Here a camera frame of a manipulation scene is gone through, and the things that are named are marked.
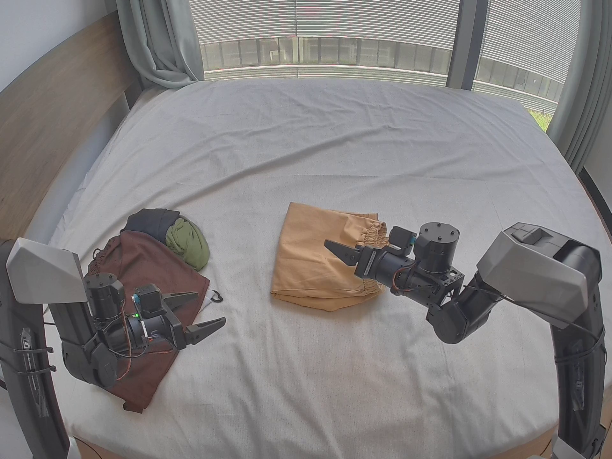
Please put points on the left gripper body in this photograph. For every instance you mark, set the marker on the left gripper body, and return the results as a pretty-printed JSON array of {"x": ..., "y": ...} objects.
[{"x": 153, "y": 335}]

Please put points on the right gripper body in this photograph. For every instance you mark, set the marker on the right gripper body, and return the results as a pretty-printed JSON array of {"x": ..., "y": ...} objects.
[{"x": 382, "y": 268}]

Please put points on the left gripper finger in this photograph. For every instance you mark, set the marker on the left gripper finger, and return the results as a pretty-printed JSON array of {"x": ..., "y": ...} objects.
[
  {"x": 177, "y": 300},
  {"x": 201, "y": 332}
]

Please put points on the tan shorts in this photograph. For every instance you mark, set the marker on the tan shorts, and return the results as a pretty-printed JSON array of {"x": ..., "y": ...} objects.
[{"x": 306, "y": 256}]

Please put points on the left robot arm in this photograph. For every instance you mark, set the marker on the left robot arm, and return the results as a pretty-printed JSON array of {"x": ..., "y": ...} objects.
[{"x": 43, "y": 270}]

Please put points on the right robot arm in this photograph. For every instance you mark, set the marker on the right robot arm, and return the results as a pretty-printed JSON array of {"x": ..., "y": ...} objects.
[{"x": 535, "y": 266}]

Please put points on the bed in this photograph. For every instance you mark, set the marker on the bed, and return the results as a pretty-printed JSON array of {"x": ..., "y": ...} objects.
[{"x": 334, "y": 151}]

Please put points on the white garment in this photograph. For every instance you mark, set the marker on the white garment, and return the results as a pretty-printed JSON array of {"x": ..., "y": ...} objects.
[{"x": 210, "y": 300}]

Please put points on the brown shorts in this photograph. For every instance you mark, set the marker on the brown shorts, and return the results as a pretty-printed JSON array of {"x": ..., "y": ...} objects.
[{"x": 143, "y": 261}]

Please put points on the green garment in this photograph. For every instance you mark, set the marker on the green garment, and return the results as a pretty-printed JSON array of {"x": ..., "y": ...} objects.
[{"x": 186, "y": 244}]

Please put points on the black garment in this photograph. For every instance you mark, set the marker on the black garment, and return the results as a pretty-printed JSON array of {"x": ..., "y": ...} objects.
[{"x": 148, "y": 220}]

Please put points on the window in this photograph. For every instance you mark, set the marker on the window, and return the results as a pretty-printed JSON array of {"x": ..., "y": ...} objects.
[{"x": 334, "y": 17}]

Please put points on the blue-green curtain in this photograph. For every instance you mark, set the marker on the blue-green curtain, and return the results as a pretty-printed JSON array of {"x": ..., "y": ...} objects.
[
  {"x": 158, "y": 26},
  {"x": 588, "y": 89}
]

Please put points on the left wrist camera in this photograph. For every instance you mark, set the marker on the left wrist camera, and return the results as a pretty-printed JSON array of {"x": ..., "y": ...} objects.
[{"x": 146, "y": 299}]

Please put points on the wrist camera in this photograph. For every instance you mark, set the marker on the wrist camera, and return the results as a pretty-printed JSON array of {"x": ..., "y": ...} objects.
[
  {"x": 401, "y": 238},
  {"x": 146, "y": 299}
]

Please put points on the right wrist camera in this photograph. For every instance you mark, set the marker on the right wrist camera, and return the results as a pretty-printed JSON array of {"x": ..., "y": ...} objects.
[{"x": 401, "y": 238}]

